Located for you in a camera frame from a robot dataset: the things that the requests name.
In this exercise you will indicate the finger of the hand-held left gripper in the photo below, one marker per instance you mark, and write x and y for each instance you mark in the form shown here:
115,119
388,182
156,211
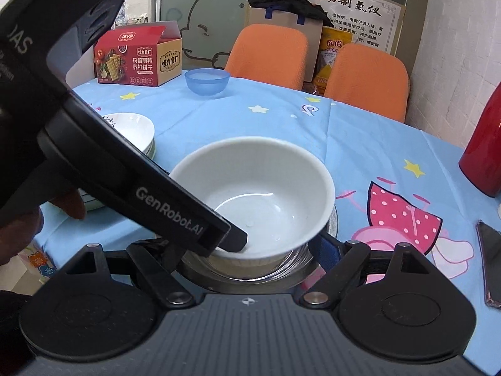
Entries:
234,239

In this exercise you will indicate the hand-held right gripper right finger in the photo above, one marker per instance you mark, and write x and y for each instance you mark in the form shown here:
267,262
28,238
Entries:
325,251

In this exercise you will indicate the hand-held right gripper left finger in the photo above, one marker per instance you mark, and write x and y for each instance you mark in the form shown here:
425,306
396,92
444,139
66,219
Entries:
154,264

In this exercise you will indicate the stainless steel bowl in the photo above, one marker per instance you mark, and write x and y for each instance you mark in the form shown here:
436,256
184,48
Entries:
291,271

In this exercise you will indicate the white plate with brown rim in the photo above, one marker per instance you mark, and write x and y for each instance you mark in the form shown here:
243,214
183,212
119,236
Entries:
90,199

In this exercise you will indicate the white ceramic bowl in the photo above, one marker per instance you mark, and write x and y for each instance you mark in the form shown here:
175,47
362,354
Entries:
266,172

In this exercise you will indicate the person's left hand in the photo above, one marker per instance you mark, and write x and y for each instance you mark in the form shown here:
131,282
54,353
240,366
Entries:
64,205

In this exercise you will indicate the red cracker box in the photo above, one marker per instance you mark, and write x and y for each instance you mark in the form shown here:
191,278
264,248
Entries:
133,62

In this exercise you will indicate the blue cartoon pig tablecloth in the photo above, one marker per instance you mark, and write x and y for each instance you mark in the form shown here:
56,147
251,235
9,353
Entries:
372,152

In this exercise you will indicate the blue plastic bowl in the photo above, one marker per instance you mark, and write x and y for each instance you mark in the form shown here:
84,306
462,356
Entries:
207,82

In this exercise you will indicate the frosted glass door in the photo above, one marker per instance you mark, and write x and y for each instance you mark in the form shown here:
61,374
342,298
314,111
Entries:
195,11

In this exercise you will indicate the black smartphone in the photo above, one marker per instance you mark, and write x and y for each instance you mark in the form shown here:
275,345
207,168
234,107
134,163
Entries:
492,262

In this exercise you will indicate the orange chair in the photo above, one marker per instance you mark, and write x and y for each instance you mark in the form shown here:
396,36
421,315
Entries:
270,55
368,82

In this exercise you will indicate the red thermos jug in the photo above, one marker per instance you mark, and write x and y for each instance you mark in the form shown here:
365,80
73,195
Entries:
485,152

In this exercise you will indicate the yellow snack packet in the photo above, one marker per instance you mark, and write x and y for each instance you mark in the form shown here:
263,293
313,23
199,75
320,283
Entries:
328,55

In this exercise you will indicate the black cloth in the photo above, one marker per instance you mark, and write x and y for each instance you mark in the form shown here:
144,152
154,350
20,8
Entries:
282,0

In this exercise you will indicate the wall poster with large characters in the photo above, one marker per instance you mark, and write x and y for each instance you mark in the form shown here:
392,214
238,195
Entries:
360,11

